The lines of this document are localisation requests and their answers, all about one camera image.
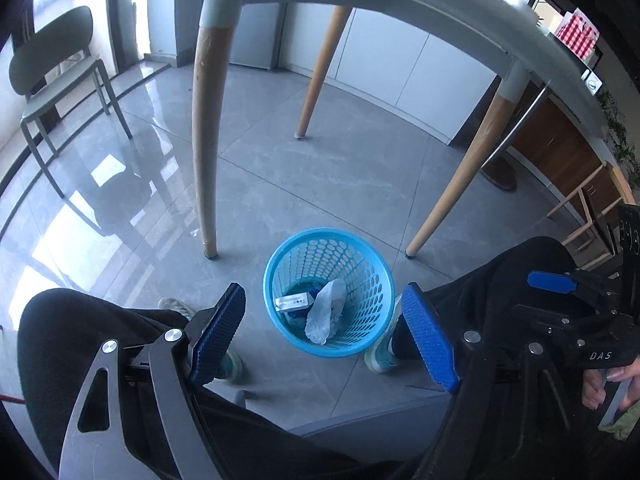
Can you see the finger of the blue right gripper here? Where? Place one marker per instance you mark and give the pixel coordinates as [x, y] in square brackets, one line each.
[551, 282]

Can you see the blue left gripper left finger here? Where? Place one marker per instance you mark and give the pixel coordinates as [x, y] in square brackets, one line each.
[222, 320]

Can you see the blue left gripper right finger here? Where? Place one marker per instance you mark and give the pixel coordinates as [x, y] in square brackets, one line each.
[434, 347]

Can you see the white HP wifi box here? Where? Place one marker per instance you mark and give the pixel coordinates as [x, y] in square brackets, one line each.
[290, 303]

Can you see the white plastic bag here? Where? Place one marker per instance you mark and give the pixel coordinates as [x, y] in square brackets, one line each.
[325, 314]

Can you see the blue plastic trash basket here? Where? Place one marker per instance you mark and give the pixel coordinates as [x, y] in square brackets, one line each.
[318, 256]

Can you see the right grey sneaker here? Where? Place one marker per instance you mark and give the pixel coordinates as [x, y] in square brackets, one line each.
[379, 357]

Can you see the wooden stool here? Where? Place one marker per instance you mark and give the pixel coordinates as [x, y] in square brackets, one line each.
[598, 196]

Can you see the wooden table leg right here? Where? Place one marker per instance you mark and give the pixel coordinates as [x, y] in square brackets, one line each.
[499, 112]

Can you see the wooden table leg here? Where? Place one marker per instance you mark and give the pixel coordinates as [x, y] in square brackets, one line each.
[212, 56]
[499, 112]
[337, 23]

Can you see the red checkered gift bag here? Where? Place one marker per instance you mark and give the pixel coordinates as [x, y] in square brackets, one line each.
[578, 33]

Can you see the wooden table leg left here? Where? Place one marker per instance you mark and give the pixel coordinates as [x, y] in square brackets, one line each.
[212, 56]

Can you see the round white table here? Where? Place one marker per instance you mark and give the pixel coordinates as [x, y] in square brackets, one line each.
[497, 33]

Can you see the dark green chair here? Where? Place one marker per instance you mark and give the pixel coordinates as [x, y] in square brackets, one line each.
[50, 65]

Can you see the wooden table leg far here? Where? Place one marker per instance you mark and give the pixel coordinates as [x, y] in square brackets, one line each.
[337, 23]

